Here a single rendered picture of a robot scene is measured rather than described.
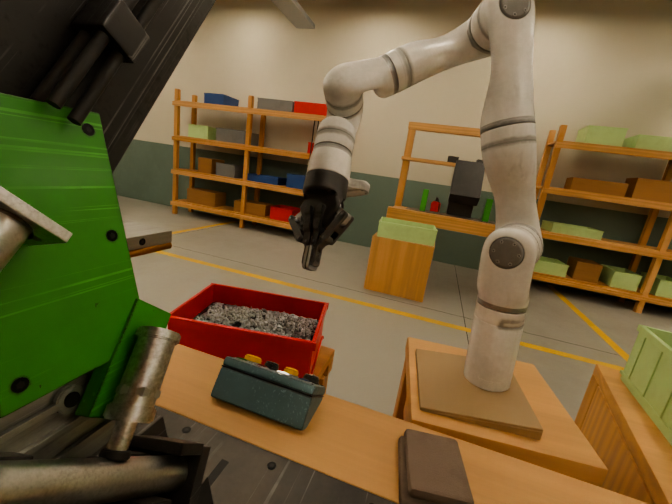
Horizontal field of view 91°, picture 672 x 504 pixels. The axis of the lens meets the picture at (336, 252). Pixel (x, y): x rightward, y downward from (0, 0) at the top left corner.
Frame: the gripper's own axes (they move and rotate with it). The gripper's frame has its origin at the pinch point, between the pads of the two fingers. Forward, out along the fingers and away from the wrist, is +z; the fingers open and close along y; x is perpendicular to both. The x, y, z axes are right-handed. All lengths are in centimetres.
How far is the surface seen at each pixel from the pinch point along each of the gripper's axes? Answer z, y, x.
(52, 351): 15.8, 4.3, -30.3
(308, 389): 19.1, 4.3, 0.0
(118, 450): 22.6, 6.3, -24.4
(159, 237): 2.0, -14.3, -17.5
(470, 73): -392, -98, 371
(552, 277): -115, 2, 490
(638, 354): 2, 47, 84
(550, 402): 17, 30, 49
